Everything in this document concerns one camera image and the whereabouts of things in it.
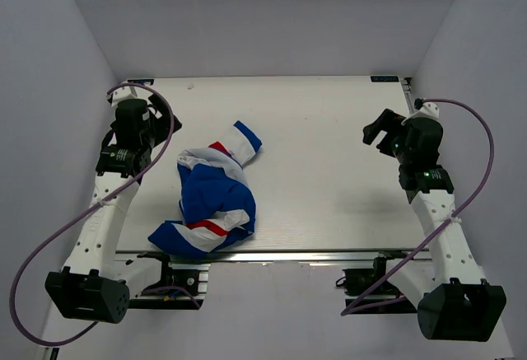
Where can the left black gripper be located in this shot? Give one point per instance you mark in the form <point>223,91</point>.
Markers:
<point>165,114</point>

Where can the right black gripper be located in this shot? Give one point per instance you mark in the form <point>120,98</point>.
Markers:
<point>388,122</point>

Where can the blue white red jacket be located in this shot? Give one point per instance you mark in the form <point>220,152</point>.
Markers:
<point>216,204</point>

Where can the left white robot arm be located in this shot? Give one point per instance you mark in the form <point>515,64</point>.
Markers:
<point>91,286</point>

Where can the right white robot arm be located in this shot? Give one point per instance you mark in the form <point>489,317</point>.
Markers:
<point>458,303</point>

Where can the left blue table label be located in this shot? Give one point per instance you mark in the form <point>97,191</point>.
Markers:
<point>144,81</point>

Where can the blue table label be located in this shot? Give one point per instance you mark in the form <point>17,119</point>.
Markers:
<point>144,81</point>
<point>384,78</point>

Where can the right blue table label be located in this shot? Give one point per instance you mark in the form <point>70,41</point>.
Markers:
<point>384,78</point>

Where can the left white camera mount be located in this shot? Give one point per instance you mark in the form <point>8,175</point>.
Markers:
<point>122,93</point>

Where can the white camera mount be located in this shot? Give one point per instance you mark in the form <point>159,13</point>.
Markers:
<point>122,93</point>
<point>423,109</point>

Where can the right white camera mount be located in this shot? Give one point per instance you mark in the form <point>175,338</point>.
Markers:
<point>423,109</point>

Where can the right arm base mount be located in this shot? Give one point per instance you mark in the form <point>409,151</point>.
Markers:
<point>356,280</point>

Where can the aluminium table front rail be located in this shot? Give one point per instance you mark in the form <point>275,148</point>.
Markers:
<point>261,256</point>

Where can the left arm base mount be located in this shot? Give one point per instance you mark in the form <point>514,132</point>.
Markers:
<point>179,287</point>

